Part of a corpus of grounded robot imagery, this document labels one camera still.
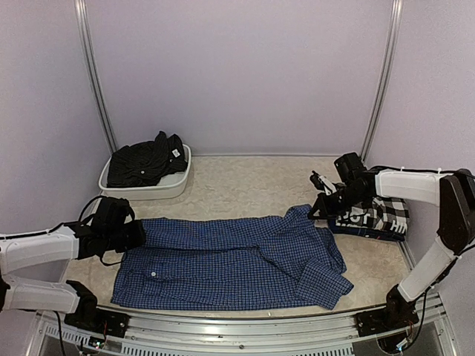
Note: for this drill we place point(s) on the black white plaid folded shirt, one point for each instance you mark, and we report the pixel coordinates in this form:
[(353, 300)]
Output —
[(386, 219)]

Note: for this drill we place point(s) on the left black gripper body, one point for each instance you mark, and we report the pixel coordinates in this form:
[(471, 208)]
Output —
[(122, 242)]

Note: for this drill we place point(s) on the left aluminium frame post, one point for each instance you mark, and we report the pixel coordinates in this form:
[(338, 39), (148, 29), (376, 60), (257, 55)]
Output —
[(86, 41)]

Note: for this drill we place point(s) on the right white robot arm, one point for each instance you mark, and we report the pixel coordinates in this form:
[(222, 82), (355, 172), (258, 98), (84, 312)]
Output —
[(451, 191)]

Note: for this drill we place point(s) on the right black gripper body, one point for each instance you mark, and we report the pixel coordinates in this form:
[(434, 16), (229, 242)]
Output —
[(339, 205)]

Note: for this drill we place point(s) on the aluminium frame post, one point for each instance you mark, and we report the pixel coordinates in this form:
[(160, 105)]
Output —
[(86, 41), (384, 77)]

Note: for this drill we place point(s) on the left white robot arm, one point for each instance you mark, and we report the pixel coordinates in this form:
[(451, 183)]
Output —
[(112, 227)]

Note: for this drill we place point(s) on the black striped shirt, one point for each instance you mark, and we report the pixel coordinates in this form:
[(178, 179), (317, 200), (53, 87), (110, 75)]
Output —
[(145, 163)]

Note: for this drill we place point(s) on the blue checked long sleeve shirt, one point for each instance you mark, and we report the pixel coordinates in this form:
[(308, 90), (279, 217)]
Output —
[(256, 263)]

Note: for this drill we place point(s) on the right aluminium frame post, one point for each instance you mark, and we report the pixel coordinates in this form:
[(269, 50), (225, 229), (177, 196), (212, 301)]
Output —
[(384, 77)]

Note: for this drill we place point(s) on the front aluminium rail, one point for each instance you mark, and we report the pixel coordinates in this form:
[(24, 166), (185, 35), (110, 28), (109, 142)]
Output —
[(320, 334)]

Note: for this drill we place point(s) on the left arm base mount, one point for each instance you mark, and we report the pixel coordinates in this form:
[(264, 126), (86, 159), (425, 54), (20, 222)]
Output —
[(90, 318)]

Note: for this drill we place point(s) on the white plastic basket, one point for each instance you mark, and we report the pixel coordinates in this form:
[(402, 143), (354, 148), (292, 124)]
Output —
[(170, 186)]

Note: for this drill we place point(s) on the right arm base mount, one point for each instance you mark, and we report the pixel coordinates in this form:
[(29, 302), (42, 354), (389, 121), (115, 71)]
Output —
[(393, 316)]

